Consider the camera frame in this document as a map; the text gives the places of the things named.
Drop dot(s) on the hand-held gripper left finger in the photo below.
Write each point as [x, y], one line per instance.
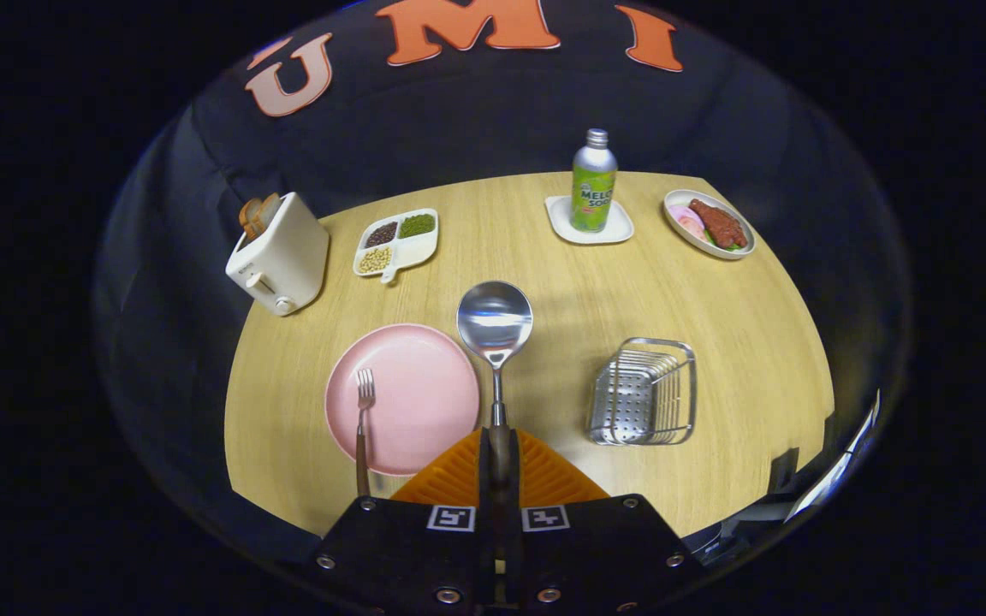
[407, 552]

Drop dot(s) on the pile of yellow soybeans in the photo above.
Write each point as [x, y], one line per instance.
[375, 259]

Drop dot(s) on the white oval food plate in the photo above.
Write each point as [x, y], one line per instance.
[674, 198]

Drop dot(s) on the green lettuce leaf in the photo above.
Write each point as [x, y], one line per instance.
[731, 247]

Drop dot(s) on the white square coaster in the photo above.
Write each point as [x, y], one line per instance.
[617, 229]

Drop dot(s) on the green drink bottle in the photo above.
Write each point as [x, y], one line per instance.
[593, 188]

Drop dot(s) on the white divided dish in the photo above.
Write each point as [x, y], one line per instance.
[414, 250]

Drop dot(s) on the white toaster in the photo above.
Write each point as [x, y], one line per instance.
[283, 257]

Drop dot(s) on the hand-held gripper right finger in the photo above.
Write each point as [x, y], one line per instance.
[596, 552]

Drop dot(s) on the pile of green beans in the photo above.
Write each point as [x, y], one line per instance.
[417, 225]

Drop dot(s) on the pink ham slices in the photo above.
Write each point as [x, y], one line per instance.
[686, 222]

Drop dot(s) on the pink round plate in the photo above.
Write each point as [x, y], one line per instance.
[424, 393]

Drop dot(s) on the pile of dark beans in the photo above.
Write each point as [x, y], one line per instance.
[381, 233]

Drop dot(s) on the brown meat piece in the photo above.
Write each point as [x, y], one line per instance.
[720, 224]

